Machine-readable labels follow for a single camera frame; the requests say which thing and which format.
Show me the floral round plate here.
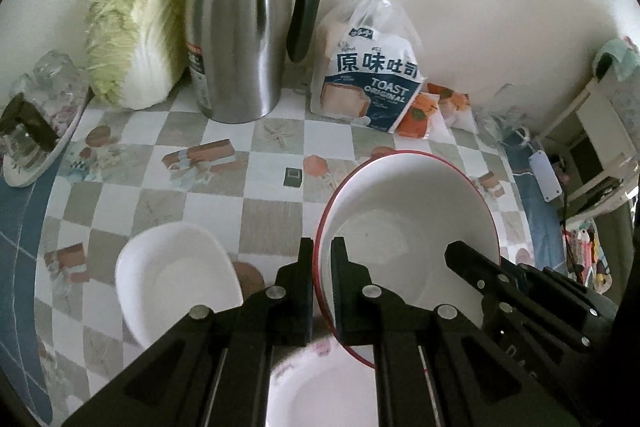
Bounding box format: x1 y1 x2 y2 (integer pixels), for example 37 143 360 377
266 337 378 427

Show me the small white bowl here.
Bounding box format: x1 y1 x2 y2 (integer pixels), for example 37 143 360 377
115 222 243 348

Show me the strawberry red-rimmed bowl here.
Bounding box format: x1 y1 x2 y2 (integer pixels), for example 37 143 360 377
312 149 501 371

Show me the colourful items pile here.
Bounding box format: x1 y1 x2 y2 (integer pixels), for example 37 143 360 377
562 219 613 295

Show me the white power strip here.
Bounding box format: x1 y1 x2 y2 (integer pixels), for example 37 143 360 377
528 150 563 202

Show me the checkered tablecloth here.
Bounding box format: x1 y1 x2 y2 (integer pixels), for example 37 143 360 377
1 82 562 425

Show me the white side shelf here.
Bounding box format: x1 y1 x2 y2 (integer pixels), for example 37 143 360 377
537 38 639 222

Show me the clear glass mug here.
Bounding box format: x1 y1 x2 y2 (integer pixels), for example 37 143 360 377
473 83 534 150

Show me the orange snack packet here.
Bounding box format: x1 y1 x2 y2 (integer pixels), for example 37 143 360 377
396 92 446 139
426 82 476 133

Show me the toast bread bag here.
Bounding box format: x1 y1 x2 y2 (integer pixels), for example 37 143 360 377
310 0 425 133

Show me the white tray with glasses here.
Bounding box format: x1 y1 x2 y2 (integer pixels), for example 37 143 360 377
1 50 90 187

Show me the napa cabbage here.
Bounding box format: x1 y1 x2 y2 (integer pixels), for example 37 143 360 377
85 0 186 110

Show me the stainless steel thermos jug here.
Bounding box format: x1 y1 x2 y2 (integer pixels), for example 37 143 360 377
184 0 320 124

